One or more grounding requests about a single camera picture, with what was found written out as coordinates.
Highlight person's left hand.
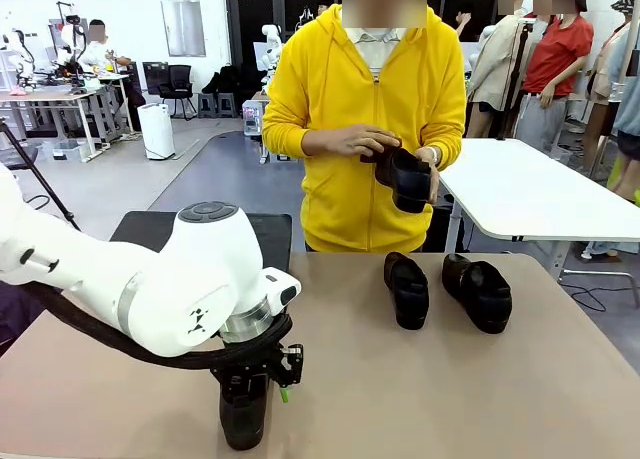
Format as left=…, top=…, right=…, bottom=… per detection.
left=413, top=146, right=442, bottom=204

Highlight red shirt mannequin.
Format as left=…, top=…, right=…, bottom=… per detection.
left=517, top=0, right=596, bottom=155

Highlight black slanted tripod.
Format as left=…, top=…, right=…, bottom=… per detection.
left=0, top=117, right=82, bottom=233

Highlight person's right forearm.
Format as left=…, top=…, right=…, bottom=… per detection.
left=301, top=127, right=336, bottom=158

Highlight grey work desk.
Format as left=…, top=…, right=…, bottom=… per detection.
left=0, top=73, right=134, bottom=163

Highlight black arm cable sleeve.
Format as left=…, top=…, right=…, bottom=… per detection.
left=19, top=278, right=294, bottom=375

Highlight grey wall panel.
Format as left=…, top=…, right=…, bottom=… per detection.
left=160, top=0, right=207, bottom=58

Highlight clear storage box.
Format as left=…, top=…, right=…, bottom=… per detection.
left=42, top=139, right=87, bottom=164

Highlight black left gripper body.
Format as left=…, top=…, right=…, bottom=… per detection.
left=218, top=364, right=276, bottom=398

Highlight small white humanoid robot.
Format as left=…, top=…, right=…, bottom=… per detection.
left=0, top=28, right=37, bottom=93

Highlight white black humanoid robot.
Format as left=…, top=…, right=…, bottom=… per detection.
left=49, top=1, right=86, bottom=88

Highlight black office chair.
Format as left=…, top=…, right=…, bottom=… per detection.
left=158, top=64, right=197, bottom=120

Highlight person in yellow hoodie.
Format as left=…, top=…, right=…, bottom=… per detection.
left=262, top=1, right=469, bottom=254

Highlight background person in white shirt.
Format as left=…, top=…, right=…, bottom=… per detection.
left=79, top=18, right=147, bottom=133

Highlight person's right hand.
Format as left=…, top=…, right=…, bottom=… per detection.
left=329, top=125, right=403, bottom=159

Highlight black leather loafer shoe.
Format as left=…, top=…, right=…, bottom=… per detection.
left=383, top=251, right=431, bottom=331
left=359, top=138, right=434, bottom=215
left=441, top=252, right=514, bottom=335
left=218, top=386, right=267, bottom=452

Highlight white air purifier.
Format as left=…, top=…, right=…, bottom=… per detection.
left=136, top=103, right=177, bottom=161

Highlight white folding table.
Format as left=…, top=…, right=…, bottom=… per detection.
left=437, top=137, right=640, bottom=285

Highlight grey stool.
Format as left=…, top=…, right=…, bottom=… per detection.
left=217, top=92, right=239, bottom=119
left=197, top=92, right=219, bottom=119

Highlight black bag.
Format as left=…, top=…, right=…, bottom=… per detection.
left=202, top=64, right=251, bottom=96

